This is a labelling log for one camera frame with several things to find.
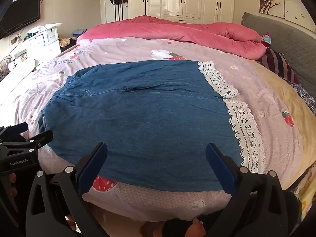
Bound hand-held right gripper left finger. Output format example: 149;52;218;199
25;142;108;237

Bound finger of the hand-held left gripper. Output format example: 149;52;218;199
15;130;54;154
0;122;29;142

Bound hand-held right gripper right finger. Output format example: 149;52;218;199
205;143;293;237

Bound denim jeans with lace trim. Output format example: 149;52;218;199
39;60;266;193

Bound person's left hand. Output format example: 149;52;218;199
8;173;18;196

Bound white table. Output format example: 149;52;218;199
0;54;40;84

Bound person's right foot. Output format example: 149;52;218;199
190;217;206;237

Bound person's foot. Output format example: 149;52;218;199
190;217;206;237
140;223;162;237

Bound pink strawberry print bedsheet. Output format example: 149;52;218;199
0;37;310;222

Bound person's left foot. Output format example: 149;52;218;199
140;223;162;237

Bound yellow cartoon print blanket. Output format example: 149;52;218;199
292;163;316;223

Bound white dresser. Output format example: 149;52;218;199
23;23;63;62

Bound beige blanket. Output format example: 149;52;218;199
257;62;316;190

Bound brown floral cloth pile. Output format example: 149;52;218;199
59;38;78;48

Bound blue floral cloth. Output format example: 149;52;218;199
290;83;316;115

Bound black television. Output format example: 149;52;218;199
0;0;41;38

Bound striped purple cloth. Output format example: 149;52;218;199
257;48;299;84

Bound teal red cloth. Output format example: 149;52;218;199
260;33;272;48

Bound grey padded headboard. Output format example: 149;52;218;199
241;12;316;99

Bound pink quilt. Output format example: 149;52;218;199
76;15;268;60

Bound white wardrobe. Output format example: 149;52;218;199
145;0;235;24

